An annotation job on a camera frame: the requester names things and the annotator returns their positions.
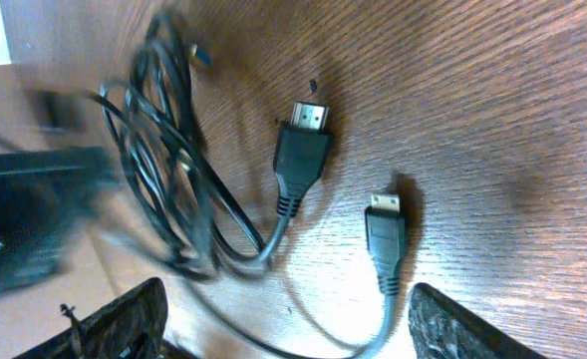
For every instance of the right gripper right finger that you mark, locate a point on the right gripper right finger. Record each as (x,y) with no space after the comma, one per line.
(442,328)

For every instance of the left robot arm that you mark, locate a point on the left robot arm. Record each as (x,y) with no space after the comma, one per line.
(42,194)

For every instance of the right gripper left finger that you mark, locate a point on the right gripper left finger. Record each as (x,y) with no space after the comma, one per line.
(130,327)

